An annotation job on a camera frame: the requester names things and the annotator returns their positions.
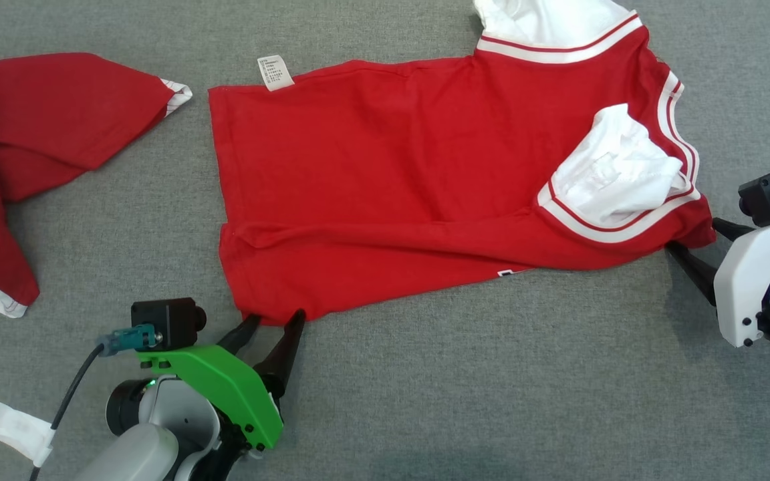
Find black left camera cable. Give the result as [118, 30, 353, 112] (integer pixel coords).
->
[27, 344, 105, 481]

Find red sleeveless jersey shirt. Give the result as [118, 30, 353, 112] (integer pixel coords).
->
[208, 0, 717, 327]

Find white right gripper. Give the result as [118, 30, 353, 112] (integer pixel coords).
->
[664, 210, 770, 348]

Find teal left camera connector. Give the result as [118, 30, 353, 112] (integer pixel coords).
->
[96, 324, 158, 357]

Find red shorts with white stripes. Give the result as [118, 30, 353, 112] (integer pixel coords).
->
[0, 52, 193, 319]

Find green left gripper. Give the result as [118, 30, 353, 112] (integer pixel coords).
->
[134, 309, 307, 450]

